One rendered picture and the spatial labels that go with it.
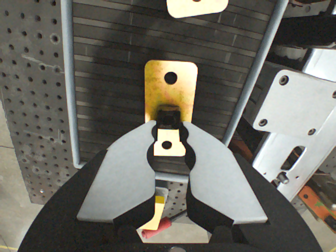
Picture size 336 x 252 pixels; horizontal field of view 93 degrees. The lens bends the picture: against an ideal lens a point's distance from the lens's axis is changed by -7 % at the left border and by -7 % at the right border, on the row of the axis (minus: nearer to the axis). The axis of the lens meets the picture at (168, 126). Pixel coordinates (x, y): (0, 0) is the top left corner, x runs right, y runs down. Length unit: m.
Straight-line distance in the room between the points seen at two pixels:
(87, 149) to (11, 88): 0.67
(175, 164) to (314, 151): 0.39
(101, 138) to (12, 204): 2.81
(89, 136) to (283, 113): 0.22
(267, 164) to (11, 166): 2.31
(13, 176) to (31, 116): 1.71
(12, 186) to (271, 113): 2.61
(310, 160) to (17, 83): 0.93
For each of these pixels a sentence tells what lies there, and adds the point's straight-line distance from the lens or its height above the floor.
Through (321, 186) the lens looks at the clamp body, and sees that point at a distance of 0.63.
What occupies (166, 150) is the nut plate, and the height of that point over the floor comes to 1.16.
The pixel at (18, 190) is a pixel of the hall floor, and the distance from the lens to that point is 2.66.
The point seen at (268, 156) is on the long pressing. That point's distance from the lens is 0.44.
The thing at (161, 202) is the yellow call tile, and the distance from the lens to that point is 0.22.
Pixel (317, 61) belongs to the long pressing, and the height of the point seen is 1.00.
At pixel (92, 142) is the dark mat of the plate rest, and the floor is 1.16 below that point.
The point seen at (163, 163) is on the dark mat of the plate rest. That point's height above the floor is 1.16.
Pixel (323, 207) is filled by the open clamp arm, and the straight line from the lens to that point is 0.60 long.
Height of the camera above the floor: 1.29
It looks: 61 degrees down
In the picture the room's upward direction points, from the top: 178 degrees clockwise
